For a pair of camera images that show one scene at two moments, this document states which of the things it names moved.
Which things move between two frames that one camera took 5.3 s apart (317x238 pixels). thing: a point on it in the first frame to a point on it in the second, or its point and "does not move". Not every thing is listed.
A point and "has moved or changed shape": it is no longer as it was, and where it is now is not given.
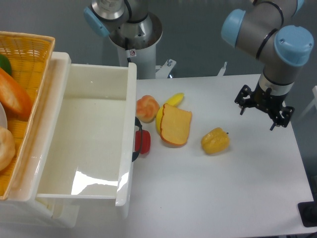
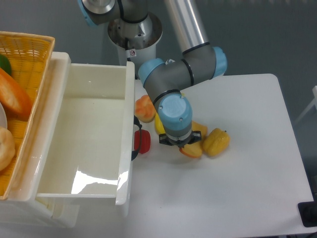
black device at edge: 308,211 does not move
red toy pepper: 145,141 does not move
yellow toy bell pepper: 215,141 does not move
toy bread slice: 175,125 has moved or changed shape
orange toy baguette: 13,97 does not move
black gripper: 266,100 to 180,138
